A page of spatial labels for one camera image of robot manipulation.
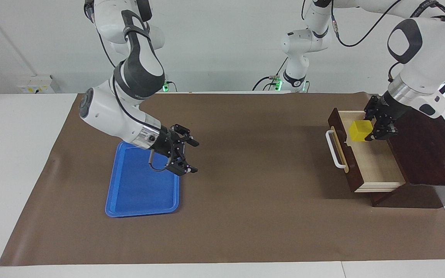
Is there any brown table mat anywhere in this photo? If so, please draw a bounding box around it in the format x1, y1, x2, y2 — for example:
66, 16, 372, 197
0, 93, 445, 267

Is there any white wall socket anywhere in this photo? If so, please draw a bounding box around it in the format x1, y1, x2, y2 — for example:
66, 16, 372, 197
17, 75, 55, 94

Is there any white drawer handle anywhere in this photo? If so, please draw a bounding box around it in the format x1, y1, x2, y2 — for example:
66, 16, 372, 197
326, 130, 347, 170

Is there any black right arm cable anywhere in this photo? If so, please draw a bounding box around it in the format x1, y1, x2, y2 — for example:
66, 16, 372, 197
109, 75, 170, 172

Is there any blue plastic tray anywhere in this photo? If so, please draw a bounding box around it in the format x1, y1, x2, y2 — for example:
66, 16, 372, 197
105, 141, 180, 218

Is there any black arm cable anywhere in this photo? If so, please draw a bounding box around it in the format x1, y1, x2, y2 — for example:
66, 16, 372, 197
109, 75, 170, 172
302, 0, 445, 49

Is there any dark wooden cabinet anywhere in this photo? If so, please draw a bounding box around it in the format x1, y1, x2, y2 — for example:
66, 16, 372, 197
369, 112, 445, 209

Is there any wooden drawer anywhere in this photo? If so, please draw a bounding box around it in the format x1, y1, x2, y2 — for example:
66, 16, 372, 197
325, 108, 407, 193

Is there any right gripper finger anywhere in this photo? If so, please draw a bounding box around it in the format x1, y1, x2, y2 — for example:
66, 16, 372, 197
170, 124, 200, 147
167, 159, 199, 176

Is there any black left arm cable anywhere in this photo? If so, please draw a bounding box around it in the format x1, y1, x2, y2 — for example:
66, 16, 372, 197
302, 0, 445, 49

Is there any yellow cube block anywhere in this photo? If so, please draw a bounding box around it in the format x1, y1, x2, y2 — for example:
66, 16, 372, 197
348, 120, 374, 142

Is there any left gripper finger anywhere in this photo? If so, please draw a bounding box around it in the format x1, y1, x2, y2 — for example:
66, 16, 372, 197
363, 97, 380, 121
365, 123, 399, 142

